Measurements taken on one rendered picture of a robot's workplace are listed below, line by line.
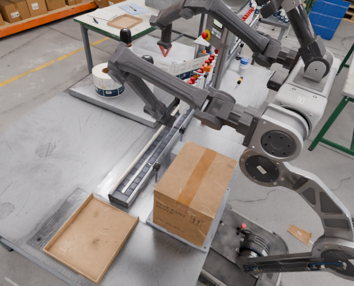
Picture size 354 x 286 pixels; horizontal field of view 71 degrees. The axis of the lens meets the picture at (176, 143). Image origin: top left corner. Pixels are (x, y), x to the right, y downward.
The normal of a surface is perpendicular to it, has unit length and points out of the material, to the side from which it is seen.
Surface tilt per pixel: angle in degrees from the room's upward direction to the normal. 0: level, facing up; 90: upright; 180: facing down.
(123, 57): 35
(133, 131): 0
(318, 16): 90
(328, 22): 90
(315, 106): 0
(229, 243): 0
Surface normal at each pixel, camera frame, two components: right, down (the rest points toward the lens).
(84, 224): 0.09, -0.69
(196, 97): -0.02, -0.16
